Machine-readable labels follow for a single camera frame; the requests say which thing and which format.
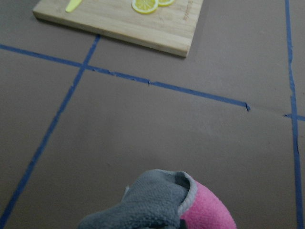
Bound upper lemon slice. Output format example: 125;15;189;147
158;0;175;7

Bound lemon slice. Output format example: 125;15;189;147
158;0;175;7
132;0;159;14

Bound bamboo cutting board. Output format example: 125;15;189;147
33;0;203;57

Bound yellow plastic knife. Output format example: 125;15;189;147
65;0;82;13

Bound lower lemon slice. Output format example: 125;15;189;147
132;0;159;14

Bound grey and pink cloth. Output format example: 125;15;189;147
78;169;237;229

